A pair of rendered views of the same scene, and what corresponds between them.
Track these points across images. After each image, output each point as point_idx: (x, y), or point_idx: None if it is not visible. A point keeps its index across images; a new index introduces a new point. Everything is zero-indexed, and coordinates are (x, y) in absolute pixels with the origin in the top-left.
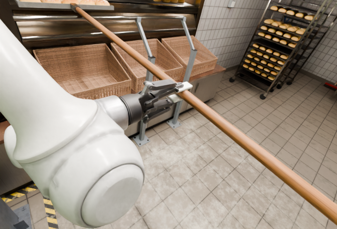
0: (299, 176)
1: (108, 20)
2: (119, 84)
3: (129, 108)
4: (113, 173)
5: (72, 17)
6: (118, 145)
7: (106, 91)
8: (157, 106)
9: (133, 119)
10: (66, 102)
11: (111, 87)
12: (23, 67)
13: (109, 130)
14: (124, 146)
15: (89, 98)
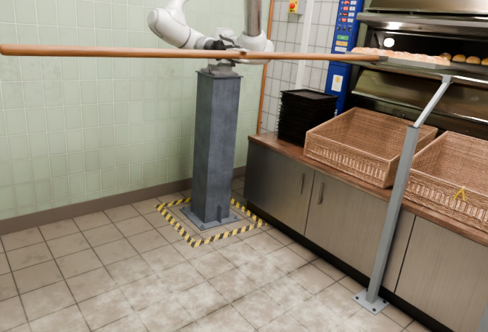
0: (157, 49)
1: (398, 71)
2: (371, 159)
3: (207, 41)
4: (154, 9)
5: (362, 62)
6: (162, 9)
7: (351, 158)
8: None
9: (205, 48)
10: (173, 4)
11: (359, 155)
12: None
13: (168, 10)
14: (162, 10)
15: (331, 154)
